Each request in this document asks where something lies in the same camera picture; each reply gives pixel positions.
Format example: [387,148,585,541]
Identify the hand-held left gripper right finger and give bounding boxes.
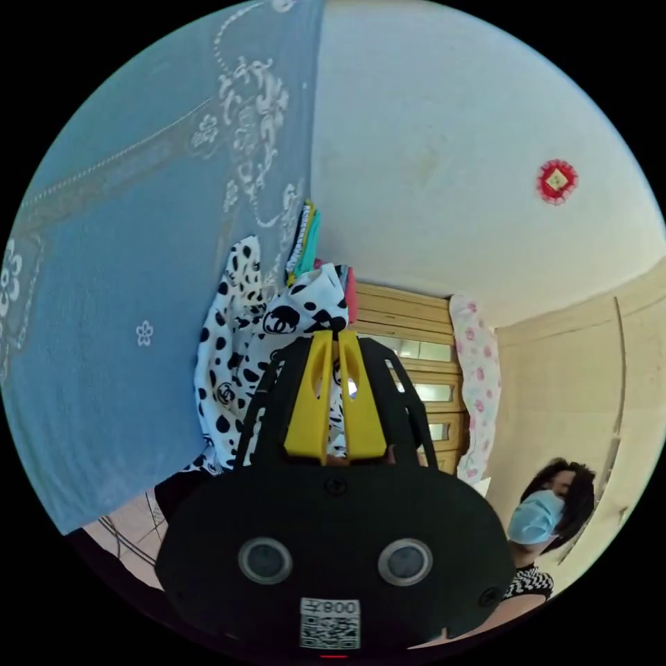
[336,330,388,463]

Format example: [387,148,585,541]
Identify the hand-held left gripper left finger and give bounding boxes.
[283,331,333,460]

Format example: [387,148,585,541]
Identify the white polka dot short sleeve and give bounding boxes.
[182,234,350,475]

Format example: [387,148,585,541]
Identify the wooden cupboard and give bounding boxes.
[349,280,472,475]

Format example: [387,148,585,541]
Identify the white floral cloth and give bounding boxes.
[448,293,502,482]

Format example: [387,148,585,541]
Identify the pile of clothes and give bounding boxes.
[284,197,359,325]

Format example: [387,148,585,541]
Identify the person's body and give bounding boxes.
[405,457,597,651]

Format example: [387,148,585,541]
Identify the red round wall ornament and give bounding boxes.
[536,158,580,206]

